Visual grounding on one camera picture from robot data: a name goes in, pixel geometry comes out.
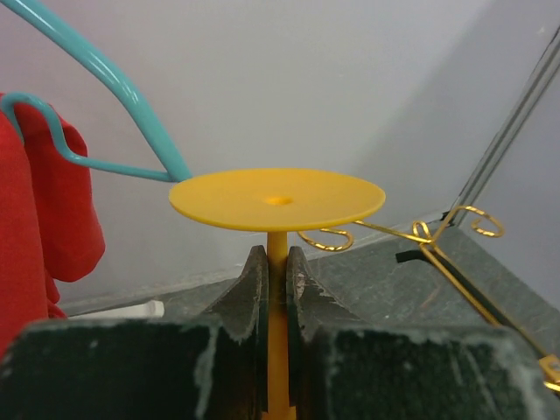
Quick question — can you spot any gold wine glass rack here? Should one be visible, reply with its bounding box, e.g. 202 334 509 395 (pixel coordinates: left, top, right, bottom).
299 206 559 395

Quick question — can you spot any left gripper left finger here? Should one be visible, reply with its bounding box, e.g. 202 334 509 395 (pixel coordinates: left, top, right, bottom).
1 246 268 419

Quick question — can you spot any white clothes stand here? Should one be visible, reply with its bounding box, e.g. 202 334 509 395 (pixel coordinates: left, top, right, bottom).
70 300 165 319

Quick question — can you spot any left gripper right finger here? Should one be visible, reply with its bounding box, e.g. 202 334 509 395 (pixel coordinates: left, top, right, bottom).
286 247 559 419

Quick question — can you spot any teal clothes hanger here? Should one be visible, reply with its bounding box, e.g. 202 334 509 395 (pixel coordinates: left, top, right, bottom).
1 1 192 183

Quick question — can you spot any orange goblet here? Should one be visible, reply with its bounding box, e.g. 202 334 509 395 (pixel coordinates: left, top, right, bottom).
169 168 386 419

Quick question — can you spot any red cloth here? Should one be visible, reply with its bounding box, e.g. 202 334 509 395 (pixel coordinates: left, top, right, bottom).
1 103 105 351

